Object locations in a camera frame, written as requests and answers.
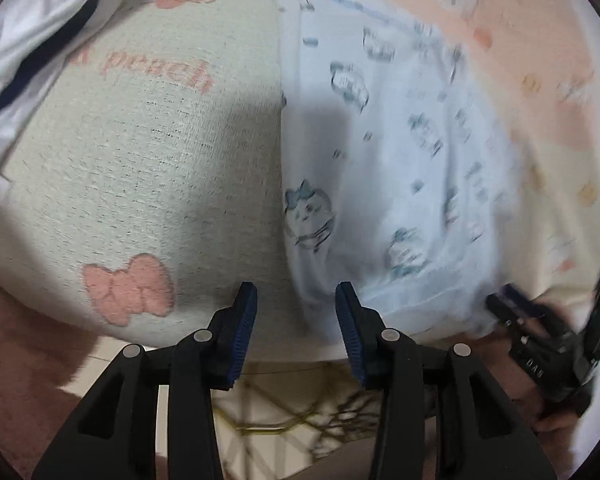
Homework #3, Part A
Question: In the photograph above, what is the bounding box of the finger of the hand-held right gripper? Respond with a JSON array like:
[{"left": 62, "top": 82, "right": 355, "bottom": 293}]
[
  {"left": 502, "top": 284, "right": 538, "bottom": 313},
  {"left": 486, "top": 294, "right": 526, "bottom": 333}
]

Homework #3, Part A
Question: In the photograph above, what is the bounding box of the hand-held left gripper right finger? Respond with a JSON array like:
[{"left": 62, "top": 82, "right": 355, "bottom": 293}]
[{"left": 335, "top": 282, "right": 558, "bottom": 480}]

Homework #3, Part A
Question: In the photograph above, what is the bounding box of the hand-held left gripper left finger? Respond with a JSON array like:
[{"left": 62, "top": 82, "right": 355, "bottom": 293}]
[{"left": 31, "top": 282, "right": 258, "bottom": 480}]

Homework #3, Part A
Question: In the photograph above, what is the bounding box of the white blue printed garment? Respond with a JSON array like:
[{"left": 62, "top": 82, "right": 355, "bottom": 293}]
[{"left": 267, "top": 0, "right": 528, "bottom": 358}]

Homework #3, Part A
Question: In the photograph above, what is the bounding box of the pink cream cat printed blanket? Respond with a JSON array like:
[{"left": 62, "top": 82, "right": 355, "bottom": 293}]
[{"left": 0, "top": 0, "right": 600, "bottom": 368}]

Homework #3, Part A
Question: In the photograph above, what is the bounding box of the pink fuzzy cloth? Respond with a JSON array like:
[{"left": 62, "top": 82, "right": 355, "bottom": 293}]
[{"left": 0, "top": 270, "right": 103, "bottom": 468}]

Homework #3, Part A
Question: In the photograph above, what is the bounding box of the white and navy garment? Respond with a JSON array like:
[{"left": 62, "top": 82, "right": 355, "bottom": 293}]
[{"left": 0, "top": 0, "right": 128, "bottom": 198}]

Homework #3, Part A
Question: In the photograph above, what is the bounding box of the yellow metal wire frame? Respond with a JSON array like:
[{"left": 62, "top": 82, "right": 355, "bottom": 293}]
[{"left": 212, "top": 360, "right": 341, "bottom": 446}]

